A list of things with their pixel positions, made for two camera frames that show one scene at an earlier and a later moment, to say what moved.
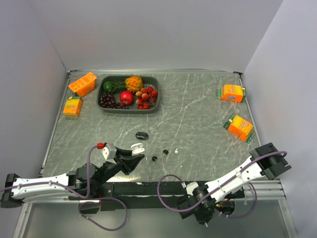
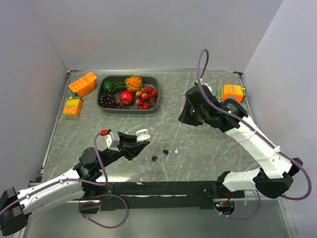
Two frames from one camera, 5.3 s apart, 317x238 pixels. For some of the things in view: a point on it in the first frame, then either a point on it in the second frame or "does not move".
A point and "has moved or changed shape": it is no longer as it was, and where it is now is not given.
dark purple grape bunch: [107, 100] does not move
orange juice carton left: [72, 107] does not move
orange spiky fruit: [133, 83] does not move
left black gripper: [128, 161] → [131, 148]
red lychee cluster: [145, 97] does not move
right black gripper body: [201, 215] → [203, 115]
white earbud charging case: [137, 148] has moved or changed shape
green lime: [108, 86] does not move
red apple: [126, 97] does not move
